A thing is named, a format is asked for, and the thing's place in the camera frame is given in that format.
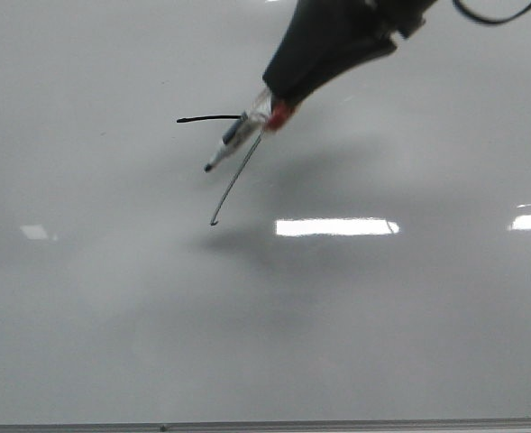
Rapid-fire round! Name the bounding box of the black whiteboard marker pen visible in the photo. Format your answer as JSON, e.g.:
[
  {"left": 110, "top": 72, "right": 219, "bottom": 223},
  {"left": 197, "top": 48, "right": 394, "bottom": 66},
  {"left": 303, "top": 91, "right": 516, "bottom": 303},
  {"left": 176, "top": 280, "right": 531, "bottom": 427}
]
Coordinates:
[{"left": 204, "top": 85, "right": 303, "bottom": 174}]

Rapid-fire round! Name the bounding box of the black cable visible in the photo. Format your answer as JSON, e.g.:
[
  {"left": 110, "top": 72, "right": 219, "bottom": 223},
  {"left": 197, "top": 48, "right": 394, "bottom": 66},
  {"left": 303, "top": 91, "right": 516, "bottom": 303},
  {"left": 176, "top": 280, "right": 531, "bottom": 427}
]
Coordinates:
[{"left": 452, "top": 0, "right": 531, "bottom": 26}]

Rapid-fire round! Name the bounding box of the white whiteboard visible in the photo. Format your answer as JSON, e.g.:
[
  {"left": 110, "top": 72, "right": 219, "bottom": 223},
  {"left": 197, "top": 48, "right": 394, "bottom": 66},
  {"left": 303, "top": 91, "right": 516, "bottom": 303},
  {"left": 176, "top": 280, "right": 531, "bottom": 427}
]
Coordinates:
[{"left": 0, "top": 1, "right": 531, "bottom": 423}]

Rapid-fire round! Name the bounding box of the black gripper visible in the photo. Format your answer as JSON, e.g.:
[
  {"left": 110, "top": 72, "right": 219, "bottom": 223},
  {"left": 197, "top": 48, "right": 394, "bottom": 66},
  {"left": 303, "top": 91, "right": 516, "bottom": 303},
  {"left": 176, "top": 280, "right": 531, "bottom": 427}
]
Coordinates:
[{"left": 262, "top": 0, "right": 435, "bottom": 104}]

